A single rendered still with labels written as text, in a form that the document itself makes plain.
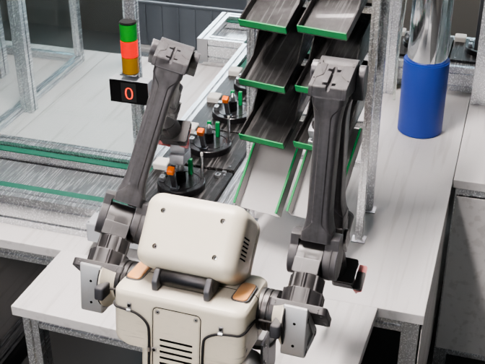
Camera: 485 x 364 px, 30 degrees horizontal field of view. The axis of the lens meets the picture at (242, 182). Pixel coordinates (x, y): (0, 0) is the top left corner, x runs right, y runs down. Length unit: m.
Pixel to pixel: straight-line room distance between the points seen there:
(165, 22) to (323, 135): 2.88
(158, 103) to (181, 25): 2.63
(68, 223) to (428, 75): 1.29
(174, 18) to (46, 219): 2.07
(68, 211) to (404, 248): 0.97
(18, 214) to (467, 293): 1.52
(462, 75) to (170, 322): 2.08
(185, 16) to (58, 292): 2.34
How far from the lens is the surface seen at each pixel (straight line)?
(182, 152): 2.57
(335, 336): 2.28
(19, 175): 2.90
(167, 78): 1.92
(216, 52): 3.76
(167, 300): 1.77
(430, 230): 2.71
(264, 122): 2.46
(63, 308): 2.40
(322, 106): 1.74
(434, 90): 3.14
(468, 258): 3.13
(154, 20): 4.59
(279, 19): 2.30
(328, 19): 2.28
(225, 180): 2.68
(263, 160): 2.53
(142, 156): 1.95
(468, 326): 3.30
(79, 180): 2.83
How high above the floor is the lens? 2.30
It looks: 30 degrees down
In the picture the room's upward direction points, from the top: straight up
